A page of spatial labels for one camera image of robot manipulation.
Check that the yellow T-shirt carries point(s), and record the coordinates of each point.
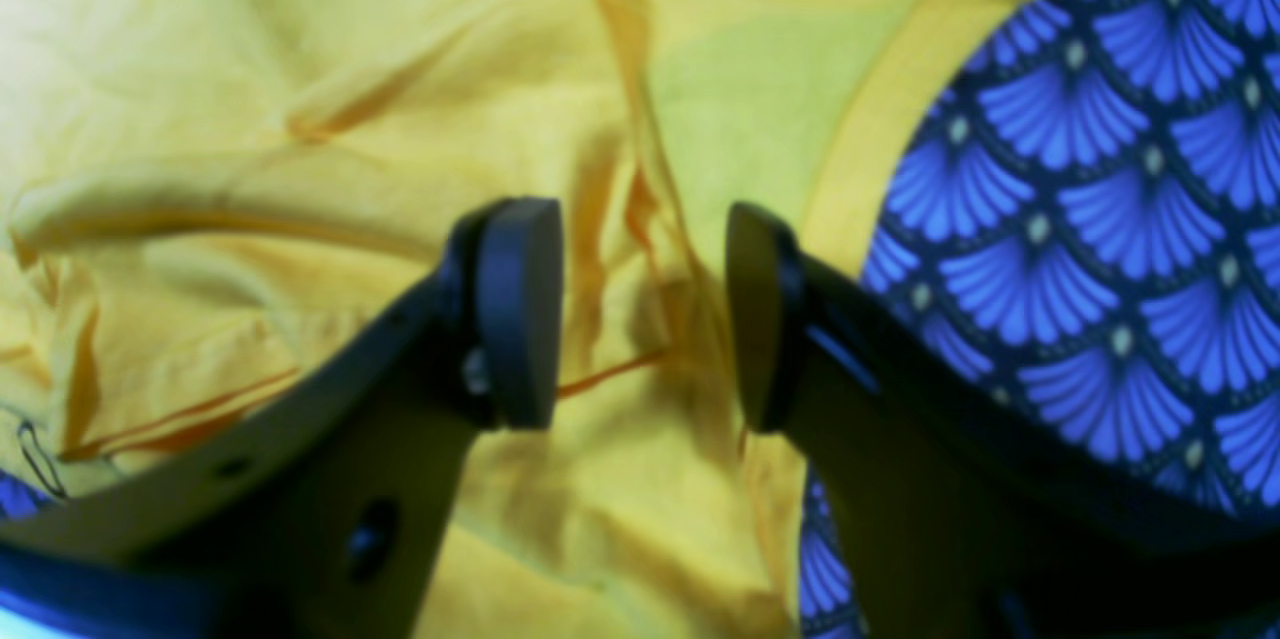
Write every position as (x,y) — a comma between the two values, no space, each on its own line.
(203,199)

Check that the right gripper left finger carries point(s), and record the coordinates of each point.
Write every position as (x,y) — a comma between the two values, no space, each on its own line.
(322,515)

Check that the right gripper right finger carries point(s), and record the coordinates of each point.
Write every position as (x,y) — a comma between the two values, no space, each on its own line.
(958,519)

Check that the blue fan-patterned tablecloth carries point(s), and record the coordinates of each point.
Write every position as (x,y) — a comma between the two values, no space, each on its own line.
(1085,222)

